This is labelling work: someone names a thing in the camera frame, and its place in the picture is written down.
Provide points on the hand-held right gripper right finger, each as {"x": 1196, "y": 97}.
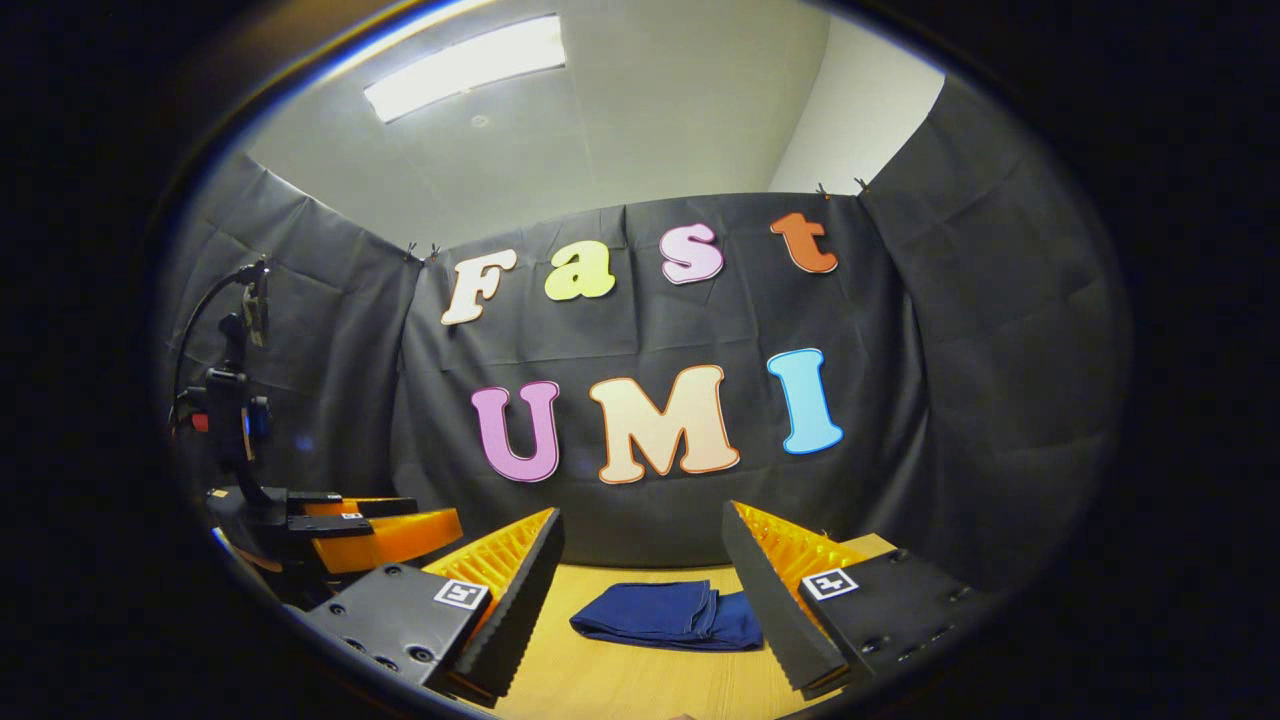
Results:
{"x": 780, "y": 620}

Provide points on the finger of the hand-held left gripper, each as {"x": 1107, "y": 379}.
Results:
{"x": 390, "y": 538}
{"x": 370, "y": 506}

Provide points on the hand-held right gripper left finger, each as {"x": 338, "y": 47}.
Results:
{"x": 515, "y": 620}

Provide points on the blue jeans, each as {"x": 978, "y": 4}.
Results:
{"x": 660, "y": 612}

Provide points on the black gooseneck stand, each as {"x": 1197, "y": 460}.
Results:
{"x": 258, "y": 300}

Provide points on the black backdrop cloth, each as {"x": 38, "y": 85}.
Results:
{"x": 640, "y": 330}

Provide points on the rectangular ceiling light panel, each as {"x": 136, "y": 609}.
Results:
{"x": 465, "y": 68}

